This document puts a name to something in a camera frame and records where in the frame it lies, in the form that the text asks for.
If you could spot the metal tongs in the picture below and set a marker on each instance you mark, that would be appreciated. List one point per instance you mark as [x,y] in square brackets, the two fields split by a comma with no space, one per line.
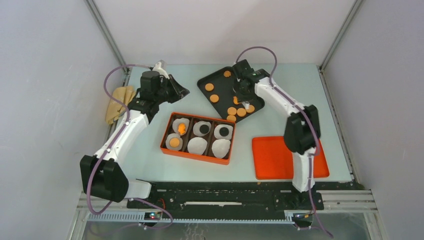
[246,105]

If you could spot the black cookie tray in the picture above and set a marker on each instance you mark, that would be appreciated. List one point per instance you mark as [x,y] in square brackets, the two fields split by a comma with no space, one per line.
[223,87]

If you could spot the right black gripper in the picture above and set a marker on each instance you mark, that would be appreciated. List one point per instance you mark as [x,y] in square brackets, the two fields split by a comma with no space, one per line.
[248,97]

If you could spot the orange shell cookie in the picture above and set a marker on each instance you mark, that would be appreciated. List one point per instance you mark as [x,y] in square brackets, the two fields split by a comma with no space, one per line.
[227,74]

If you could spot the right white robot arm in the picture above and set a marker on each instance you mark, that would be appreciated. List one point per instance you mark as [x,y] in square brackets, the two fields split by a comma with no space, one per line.
[302,129]

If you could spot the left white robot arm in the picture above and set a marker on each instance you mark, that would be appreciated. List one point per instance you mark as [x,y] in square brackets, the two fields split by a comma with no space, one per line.
[102,174]

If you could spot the orange box lid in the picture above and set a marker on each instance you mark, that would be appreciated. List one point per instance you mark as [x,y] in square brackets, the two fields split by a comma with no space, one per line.
[272,159]

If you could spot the orange fish cookie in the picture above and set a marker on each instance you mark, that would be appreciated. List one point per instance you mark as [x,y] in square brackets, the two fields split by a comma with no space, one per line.
[181,129]
[235,100]

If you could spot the white paper cup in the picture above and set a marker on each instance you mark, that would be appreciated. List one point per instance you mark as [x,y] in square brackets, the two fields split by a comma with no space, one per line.
[220,148]
[217,134]
[170,136]
[177,121]
[196,127]
[197,146]

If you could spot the black sandwich cookie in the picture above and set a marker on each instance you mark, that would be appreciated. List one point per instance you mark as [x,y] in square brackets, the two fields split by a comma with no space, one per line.
[224,131]
[204,128]

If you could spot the orange compartment box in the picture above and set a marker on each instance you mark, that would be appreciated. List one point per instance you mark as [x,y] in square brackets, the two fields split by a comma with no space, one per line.
[207,156]

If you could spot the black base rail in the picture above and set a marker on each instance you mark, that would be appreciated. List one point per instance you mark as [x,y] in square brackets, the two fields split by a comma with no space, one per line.
[239,201]

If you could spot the round orange cookie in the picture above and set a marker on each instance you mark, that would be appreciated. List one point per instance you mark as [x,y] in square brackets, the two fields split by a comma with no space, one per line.
[214,98]
[174,142]
[250,109]
[231,118]
[232,111]
[209,87]
[241,112]

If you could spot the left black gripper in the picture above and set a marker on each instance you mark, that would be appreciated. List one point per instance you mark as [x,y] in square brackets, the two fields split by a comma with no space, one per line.
[179,91]

